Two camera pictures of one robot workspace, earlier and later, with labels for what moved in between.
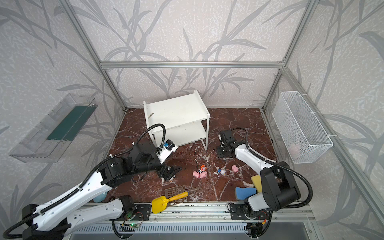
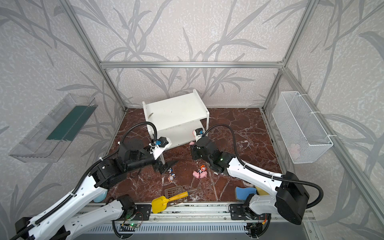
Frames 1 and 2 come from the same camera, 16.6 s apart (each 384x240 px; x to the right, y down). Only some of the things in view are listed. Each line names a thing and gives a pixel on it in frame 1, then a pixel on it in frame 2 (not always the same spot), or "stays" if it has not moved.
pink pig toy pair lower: (196, 174) stays
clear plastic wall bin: (47, 141) stays
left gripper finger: (175, 169) -> (171, 163)
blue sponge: (242, 193) stays
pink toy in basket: (294, 150) stays
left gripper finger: (168, 176) -> (162, 171)
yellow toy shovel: (159, 204) stays
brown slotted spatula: (173, 191) stays
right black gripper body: (224, 150) -> (196, 151)
